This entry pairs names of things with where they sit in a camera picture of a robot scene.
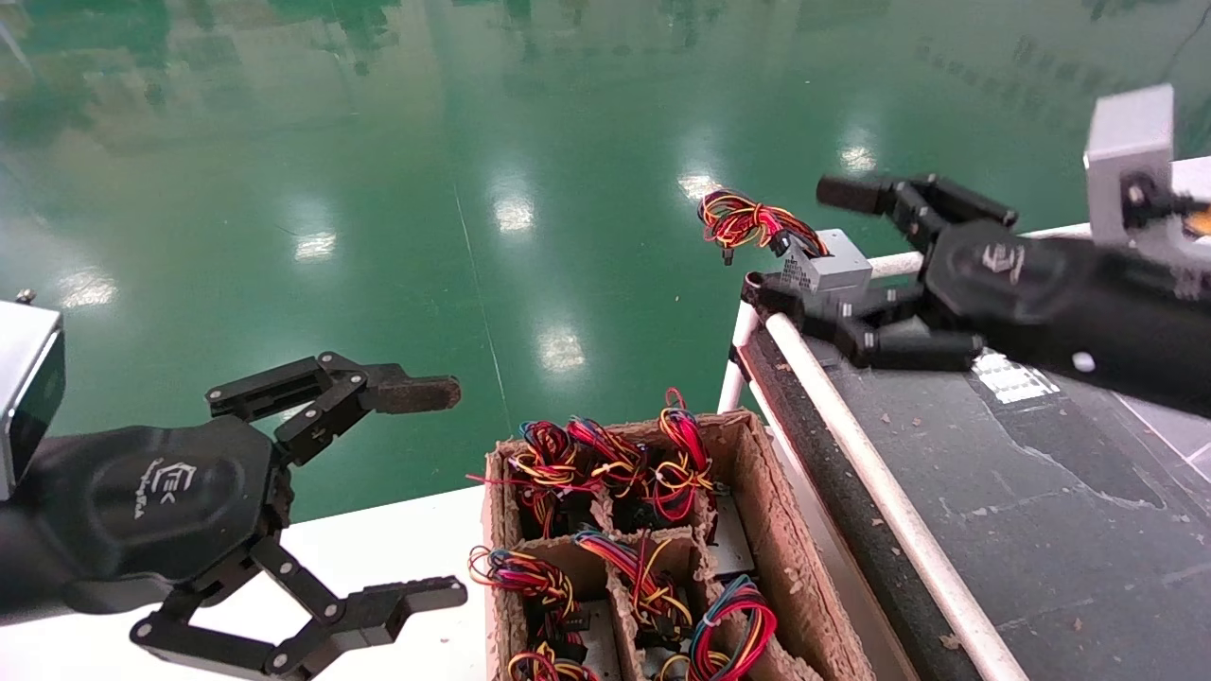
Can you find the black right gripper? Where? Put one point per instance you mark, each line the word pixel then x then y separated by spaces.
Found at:
pixel 1041 303

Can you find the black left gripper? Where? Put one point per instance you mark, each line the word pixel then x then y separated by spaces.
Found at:
pixel 161 497

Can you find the white perforated label sheet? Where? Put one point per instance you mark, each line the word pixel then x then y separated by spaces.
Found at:
pixel 1017 378

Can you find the brown cardboard divider box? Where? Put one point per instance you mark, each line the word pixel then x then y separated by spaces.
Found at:
pixel 776 530

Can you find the white side table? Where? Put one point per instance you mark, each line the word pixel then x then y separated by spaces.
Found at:
pixel 1194 180

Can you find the black frame corner connector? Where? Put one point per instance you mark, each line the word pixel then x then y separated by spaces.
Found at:
pixel 762 288

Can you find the white frame leg pipe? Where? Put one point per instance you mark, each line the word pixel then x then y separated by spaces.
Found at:
pixel 743 326

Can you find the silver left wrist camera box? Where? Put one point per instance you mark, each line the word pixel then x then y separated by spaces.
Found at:
pixel 24 378

